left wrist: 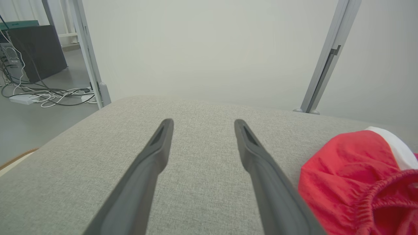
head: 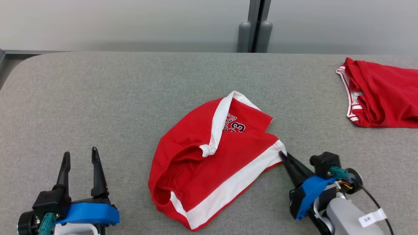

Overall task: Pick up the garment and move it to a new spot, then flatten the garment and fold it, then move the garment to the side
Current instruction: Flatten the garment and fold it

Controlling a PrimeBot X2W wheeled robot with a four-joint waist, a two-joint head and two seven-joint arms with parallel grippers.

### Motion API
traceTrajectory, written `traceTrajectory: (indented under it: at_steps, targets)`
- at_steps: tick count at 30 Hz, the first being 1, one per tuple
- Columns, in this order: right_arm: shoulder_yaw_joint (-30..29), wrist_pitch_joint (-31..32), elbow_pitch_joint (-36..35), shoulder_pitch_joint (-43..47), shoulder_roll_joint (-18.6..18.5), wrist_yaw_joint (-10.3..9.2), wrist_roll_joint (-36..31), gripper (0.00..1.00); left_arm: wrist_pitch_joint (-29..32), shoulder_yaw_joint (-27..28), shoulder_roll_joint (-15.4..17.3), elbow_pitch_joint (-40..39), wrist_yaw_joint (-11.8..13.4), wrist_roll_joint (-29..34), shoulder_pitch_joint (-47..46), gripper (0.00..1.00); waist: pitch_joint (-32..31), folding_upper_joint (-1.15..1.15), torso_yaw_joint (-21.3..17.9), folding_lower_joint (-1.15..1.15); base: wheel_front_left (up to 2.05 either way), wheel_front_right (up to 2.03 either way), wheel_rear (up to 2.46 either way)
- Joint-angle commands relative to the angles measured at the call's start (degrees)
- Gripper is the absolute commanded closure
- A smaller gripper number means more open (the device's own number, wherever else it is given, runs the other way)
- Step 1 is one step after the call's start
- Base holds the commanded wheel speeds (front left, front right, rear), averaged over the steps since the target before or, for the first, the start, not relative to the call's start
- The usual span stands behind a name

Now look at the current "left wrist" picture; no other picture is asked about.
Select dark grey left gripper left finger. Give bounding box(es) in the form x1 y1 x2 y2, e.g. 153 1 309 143
83 118 174 235

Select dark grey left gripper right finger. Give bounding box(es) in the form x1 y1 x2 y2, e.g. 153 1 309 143
234 119 328 235

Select red white-trimmed shorts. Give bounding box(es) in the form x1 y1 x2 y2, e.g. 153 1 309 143
298 126 418 235

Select grey fabric sofa seat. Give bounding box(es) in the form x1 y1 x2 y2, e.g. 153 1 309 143
0 95 418 235

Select white power strip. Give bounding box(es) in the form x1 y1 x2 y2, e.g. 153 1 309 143
9 94 37 105

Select dark grey cabinet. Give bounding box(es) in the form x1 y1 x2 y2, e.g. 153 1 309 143
6 24 68 84

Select grey computer tower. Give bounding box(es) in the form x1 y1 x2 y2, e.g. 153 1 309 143
0 42 26 84

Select teal board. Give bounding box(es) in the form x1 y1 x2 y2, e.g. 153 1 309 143
0 20 40 30

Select grey metal partition post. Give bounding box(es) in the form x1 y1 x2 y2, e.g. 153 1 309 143
70 0 112 110
293 0 362 115

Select white shelf frame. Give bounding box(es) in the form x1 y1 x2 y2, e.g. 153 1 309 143
57 0 79 44

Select grey metal frame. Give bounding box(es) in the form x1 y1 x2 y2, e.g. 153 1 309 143
41 0 56 27

